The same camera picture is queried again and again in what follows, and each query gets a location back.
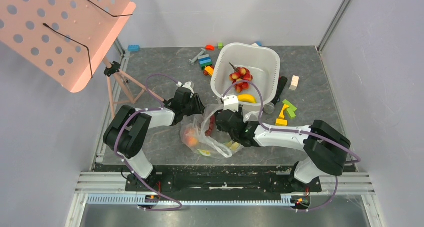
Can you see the dark red grape bunch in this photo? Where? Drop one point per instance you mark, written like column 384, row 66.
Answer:
column 212, row 124

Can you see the orange fake peach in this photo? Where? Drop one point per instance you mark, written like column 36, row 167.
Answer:
column 190, row 138

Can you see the black microphone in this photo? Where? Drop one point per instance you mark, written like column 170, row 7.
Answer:
column 269, row 108

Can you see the aluminium frame post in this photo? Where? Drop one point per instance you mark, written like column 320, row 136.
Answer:
column 333, row 25

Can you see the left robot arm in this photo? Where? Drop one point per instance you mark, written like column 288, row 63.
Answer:
column 127, row 132

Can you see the grey toy wrench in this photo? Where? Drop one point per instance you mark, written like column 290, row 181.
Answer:
column 201, row 53

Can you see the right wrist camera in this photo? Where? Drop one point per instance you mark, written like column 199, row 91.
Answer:
column 231, row 103

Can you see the pink music stand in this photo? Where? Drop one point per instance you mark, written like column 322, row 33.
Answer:
column 67, row 39

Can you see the red curved block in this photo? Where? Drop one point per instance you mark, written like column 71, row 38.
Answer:
column 210, row 48

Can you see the beige wooden block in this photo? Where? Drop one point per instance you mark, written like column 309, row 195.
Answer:
column 294, row 82

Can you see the white plastic basin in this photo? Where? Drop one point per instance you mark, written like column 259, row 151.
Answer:
column 263, row 63

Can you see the translucent plastic bag with fruits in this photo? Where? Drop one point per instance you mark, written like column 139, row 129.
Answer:
column 200, row 134

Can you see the red yellow fruit bunch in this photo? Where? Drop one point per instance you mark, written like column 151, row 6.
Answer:
column 239, row 74

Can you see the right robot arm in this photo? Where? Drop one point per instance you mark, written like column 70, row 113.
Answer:
column 326, row 148

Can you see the stacked coloured brick pile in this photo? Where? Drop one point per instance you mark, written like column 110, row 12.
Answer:
column 206, row 65

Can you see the yellow fake banana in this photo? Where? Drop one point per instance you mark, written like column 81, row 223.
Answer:
column 247, row 98

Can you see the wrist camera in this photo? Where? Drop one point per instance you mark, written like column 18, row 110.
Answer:
column 187, row 85
column 231, row 103

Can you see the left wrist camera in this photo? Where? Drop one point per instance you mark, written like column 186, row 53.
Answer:
column 187, row 85

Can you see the blue lego brick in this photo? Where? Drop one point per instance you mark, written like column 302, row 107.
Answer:
column 133, row 48

